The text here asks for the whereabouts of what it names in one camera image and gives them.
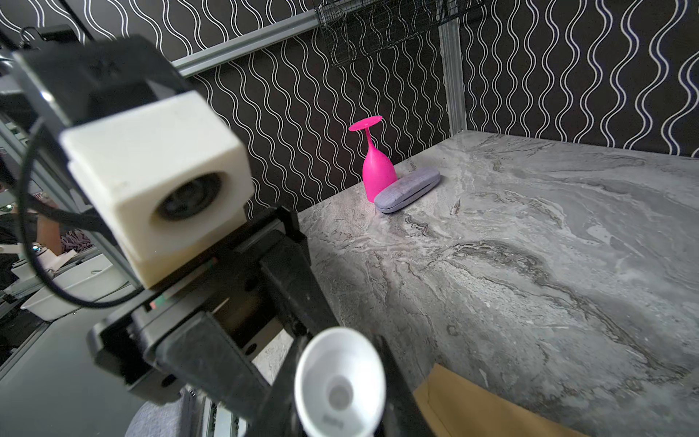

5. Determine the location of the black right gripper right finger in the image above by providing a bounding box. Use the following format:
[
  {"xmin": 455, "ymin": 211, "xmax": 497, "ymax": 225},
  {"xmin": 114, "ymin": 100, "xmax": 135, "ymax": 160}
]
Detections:
[{"xmin": 373, "ymin": 335, "xmax": 434, "ymax": 436}]

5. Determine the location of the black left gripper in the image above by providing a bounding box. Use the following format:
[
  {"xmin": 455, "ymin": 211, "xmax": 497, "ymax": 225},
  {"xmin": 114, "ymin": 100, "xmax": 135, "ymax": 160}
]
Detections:
[{"xmin": 87, "ymin": 206, "xmax": 339, "ymax": 421}]

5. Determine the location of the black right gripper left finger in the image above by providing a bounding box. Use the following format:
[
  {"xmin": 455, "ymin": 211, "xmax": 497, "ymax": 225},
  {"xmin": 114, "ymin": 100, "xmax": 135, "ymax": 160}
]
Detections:
[{"xmin": 246, "ymin": 335, "xmax": 311, "ymax": 436}]

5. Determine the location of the brown manila envelope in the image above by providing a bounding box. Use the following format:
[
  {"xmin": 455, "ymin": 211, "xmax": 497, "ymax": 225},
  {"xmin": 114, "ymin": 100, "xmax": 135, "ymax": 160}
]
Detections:
[{"xmin": 413, "ymin": 364, "xmax": 580, "ymax": 436}]

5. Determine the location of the magenta plastic goblet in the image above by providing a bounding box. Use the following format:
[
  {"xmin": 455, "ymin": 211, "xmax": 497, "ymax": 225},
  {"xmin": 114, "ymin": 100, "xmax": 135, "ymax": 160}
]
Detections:
[{"xmin": 349, "ymin": 116, "xmax": 398, "ymax": 203}]

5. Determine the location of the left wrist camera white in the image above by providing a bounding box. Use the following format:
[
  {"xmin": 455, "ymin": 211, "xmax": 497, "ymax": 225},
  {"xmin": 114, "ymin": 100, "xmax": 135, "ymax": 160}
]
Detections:
[{"xmin": 58, "ymin": 91, "xmax": 254, "ymax": 288}]

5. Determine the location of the aluminium left side rail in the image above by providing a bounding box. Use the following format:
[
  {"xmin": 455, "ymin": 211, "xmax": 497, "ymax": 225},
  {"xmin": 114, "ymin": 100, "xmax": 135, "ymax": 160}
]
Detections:
[{"xmin": 172, "ymin": 11, "xmax": 320, "ymax": 78}]

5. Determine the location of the black wire basket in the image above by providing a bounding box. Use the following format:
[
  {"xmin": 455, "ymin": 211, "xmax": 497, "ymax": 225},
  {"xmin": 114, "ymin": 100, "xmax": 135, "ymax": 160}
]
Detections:
[{"xmin": 313, "ymin": 0, "xmax": 488, "ymax": 67}]

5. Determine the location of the aluminium corner post left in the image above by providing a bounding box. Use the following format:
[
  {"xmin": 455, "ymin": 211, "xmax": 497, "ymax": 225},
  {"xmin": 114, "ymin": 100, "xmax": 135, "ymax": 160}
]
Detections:
[{"xmin": 439, "ymin": 18, "xmax": 466, "ymax": 136}]

